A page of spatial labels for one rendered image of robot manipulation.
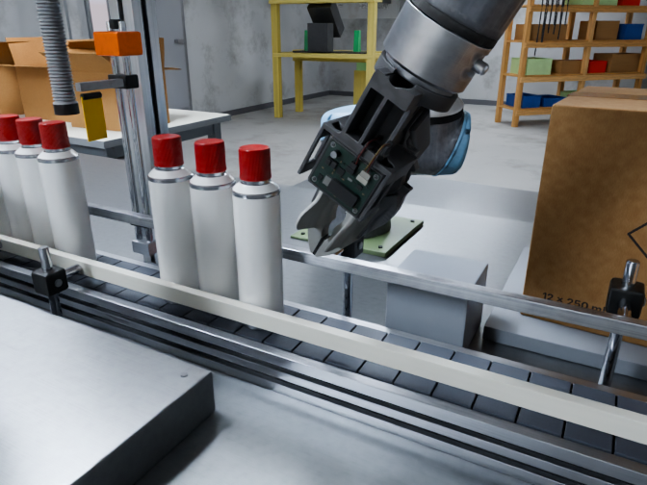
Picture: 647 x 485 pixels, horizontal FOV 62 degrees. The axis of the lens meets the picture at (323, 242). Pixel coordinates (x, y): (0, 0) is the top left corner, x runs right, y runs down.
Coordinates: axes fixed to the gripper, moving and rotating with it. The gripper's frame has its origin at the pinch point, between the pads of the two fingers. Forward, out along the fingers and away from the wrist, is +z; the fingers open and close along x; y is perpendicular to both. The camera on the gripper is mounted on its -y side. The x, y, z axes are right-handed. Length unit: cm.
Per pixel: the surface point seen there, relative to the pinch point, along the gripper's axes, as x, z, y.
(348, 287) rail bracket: 3.5, 8.9, -9.0
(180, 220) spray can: -15.7, 9.4, 1.4
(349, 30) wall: -374, 198, -875
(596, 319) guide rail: 24.4, -10.0, -3.0
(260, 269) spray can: -3.8, 6.5, 2.2
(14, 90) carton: -207, 130, -126
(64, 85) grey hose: -49, 14, -9
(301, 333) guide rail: 4.1, 7.8, 4.1
